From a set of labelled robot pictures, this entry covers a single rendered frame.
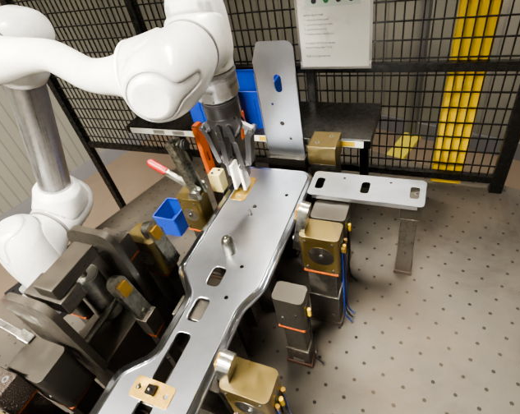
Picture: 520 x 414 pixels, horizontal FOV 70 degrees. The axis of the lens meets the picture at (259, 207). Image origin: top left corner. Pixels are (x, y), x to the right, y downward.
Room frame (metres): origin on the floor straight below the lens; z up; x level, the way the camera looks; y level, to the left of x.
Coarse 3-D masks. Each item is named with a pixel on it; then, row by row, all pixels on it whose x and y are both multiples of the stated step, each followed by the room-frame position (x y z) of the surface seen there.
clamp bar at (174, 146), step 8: (168, 144) 0.79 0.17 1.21; (176, 144) 0.79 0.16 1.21; (184, 144) 0.78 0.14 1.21; (168, 152) 0.79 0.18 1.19; (176, 152) 0.78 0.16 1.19; (184, 152) 0.80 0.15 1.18; (176, 160) 0.78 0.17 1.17; (184, 160) 0.80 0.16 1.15; (184, 168) 0.78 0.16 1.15; (192, 168) 0.80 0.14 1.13; (184, 176) 0.78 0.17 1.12; (192, 176) 0.80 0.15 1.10; (192, 184) 0.77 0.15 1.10; (200, 184) 0.79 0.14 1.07
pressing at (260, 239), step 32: (256, 192) 0.80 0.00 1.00; (288, 192) 0.77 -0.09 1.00; (224, 224) 0.70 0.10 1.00; (256, 224) 0.68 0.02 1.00; (288, 224) 0.65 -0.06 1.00; (192, 256) 0.62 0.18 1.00; (224, 256) 0.59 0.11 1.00; (256, 256) 0.57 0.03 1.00; (192, 288) 0.52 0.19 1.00; (224, 288) 0.50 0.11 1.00; (256, 288) 0.48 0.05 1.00; (224, 320) 0.43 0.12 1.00; (160, 352) 0.39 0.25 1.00; (192, 352) 0.37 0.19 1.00; (128, 384) 0.34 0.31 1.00; (192, 384) 0.31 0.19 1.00
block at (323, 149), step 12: (324, 132) 0.92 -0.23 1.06; (336, 132) 0.91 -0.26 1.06; (312, 144) 0.88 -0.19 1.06; (324, 144) 0.86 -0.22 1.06; (336, 144) 0.85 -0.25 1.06; (312, 156) 0.87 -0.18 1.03; (324, 156) 0.85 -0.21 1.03; (336, 156) 0.84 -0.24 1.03; (312, 168) 0.87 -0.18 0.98; (324, 168) 0.85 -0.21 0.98; (336, 168) 0.85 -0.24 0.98; (324, 180) 0.86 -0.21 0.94
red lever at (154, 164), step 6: (150, 162) 0.84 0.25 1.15; (156, 162) 0.84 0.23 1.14; (156, 168) 0.83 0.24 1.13; (162, 168) 0.83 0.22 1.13; (168, 174) 0.82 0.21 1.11; (174, 174) 0.82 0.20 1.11; (174, 180) 0.81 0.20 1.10; (180, 180) 0.80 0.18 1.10; (186, 186) 0.79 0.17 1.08; (198, 186) 0.79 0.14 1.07
